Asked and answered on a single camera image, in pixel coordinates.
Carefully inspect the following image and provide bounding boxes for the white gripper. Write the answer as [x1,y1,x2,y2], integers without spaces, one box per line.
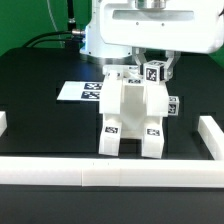
[100,0,224,80]

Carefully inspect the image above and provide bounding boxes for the white chair backrest frame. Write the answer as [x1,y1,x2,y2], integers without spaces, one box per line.
[98,64,170,141]

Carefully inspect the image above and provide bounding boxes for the white chair seat part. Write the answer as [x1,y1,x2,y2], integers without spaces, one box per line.
[121,84,145,139]

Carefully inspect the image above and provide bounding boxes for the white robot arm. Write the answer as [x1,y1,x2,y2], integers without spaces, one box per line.
[81,0,224,79]

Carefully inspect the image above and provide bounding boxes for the black cables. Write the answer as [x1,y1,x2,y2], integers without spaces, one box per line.
[21,0,86,49]

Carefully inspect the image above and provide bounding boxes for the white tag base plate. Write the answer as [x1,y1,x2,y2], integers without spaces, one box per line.
[57,81,103,101]

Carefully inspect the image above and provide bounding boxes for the white front rail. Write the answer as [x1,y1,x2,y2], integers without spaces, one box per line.
[0,156,224,188]

